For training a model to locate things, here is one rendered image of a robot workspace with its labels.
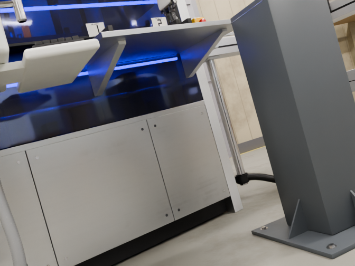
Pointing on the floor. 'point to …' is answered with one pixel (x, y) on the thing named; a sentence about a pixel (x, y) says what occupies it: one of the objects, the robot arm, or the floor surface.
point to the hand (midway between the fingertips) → (171, 18)
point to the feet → (253, 178)
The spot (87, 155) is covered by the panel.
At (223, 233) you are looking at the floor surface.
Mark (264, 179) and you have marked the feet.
